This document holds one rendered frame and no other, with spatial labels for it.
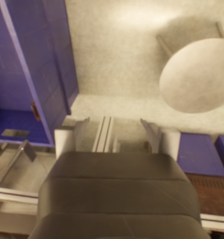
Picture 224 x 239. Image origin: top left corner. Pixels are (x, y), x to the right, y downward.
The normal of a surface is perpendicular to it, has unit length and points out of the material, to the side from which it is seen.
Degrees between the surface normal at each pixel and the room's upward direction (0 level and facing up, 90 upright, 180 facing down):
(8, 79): 0
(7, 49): 0
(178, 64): 0
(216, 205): 90
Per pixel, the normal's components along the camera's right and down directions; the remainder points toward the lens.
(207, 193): 0.00, -0.77
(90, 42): -0.13, 0.63
